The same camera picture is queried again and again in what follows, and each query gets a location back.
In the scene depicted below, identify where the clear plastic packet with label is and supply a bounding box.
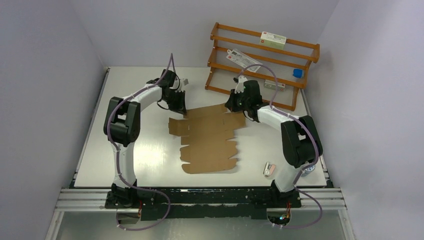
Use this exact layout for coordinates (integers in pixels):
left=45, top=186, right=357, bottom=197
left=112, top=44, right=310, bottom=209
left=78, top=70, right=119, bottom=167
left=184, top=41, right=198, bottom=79
left=226, top=48, right=262, bottom=73

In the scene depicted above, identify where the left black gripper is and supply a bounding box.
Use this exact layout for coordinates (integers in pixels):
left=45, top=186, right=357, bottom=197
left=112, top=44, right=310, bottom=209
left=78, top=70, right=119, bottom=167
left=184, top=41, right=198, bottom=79
left=163, top=90, right=188, bottom=116

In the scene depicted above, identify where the white green box top shelf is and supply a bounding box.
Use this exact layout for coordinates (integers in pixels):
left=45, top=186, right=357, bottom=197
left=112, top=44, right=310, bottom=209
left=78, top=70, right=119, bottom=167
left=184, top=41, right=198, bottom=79
left=259, top=31, right=287, bottom=50

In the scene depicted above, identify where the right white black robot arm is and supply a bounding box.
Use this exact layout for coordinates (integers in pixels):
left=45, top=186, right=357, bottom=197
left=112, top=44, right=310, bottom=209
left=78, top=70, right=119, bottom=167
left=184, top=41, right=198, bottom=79
left=224, top=78, right=323, bottom=207

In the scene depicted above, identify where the brown cardboard box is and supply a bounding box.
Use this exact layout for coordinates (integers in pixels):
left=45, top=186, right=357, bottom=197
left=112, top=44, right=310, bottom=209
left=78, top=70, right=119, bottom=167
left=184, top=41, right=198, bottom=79
left=168, top=103, right=246, bottom=174

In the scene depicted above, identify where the small pink white stapler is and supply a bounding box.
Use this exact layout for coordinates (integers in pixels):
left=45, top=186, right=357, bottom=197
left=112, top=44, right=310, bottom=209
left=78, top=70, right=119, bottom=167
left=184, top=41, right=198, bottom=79
left=263, top=162, right=276, bottom=177

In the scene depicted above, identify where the small white box lower shelf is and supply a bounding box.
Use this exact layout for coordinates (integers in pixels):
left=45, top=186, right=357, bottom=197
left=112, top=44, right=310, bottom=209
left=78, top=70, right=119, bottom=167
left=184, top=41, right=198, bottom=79
left=263, top=80, right=286, bottom=92

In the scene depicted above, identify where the blue cap bottle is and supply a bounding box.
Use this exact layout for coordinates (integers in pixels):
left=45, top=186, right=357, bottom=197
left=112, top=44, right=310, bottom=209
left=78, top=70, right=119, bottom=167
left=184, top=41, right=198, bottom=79
left=292, top=68, right=304, bottom=79

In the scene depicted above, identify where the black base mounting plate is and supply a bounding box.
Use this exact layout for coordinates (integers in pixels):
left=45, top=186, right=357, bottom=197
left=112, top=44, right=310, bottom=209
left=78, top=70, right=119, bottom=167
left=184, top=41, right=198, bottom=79
left=104, top=186, right=301, bottom=221

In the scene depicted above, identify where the orange wooden shelf rack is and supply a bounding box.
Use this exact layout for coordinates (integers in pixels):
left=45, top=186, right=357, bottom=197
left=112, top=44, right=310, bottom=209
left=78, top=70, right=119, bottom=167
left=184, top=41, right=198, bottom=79
left=204, top=22, right=321, bottom=111

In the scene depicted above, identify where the blue white round tin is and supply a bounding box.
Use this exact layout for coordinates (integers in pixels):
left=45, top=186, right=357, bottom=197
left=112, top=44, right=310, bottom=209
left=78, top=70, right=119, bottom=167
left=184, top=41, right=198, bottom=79
left=301, top=165, right=316, bottom=177

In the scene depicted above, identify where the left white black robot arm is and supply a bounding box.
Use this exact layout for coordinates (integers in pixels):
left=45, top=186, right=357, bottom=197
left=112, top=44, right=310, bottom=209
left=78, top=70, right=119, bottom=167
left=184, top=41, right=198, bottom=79
left=103, top=69, right=189, bottom=208

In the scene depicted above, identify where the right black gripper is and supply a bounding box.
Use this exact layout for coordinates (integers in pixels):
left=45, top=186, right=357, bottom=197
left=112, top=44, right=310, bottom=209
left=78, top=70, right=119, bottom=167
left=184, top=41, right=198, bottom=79
left=225, top=88, right=250, bottom=113

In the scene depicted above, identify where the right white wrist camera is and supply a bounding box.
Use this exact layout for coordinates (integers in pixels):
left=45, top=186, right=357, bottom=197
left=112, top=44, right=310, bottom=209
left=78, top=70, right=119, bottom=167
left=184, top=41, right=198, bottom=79
left=233, top=75, right=247, bottom=94

